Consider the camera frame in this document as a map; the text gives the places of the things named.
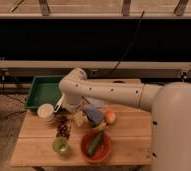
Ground dark grape bunch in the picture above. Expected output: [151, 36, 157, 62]
[56, 115, 71, 138]

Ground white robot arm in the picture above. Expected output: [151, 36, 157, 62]
[59, 68, 191, 171]

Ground blue cloth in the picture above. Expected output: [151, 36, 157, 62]
[86, 97, 104, 108]

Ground green cucumber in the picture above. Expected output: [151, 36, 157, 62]
[87, 132, 103, 157]

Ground peach fruit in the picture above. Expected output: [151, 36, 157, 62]
[105, 111, 116, 124]

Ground green cup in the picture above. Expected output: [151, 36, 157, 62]
[52, 137, 68, 155]

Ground white cup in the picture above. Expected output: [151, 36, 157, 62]
[37, 103, 54, 122]

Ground orange bowl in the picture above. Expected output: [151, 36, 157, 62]
[80, 131, 112, 164]

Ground green plastic tray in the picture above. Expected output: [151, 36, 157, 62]
[25, 75, 62, 112]

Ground black cable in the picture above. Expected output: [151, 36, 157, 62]
[109, 10, 146, 74]

